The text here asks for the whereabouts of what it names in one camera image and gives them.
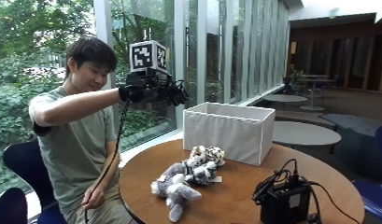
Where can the grey soft toy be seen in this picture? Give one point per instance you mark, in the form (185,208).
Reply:
(177,189)

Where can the spotted snow leopard soft toy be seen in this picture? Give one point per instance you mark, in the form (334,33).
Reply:
(199,174)
(209,154)

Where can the black electronics box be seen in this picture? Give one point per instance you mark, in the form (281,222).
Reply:
(283,205)

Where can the dark blue chair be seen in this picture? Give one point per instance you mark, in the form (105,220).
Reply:
(374,196)
(28,168)
(8,208)

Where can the white cube with black markers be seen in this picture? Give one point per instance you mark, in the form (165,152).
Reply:
(142,56)

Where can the the person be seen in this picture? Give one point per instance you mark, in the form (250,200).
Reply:
(73,146)

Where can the grey sofa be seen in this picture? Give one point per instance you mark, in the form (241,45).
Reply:
(358,137)

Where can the round grey low table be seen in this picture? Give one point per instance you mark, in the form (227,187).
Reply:
(285,98)
(303,133)

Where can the round pedestal table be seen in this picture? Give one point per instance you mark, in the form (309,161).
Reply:
(314,93)

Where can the black cube mount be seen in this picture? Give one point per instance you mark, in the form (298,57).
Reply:
(146,77)

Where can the potted green plant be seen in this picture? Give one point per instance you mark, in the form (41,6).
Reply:
(297,77)

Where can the white fabric storage box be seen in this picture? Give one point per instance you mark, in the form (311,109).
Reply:
(227,137)

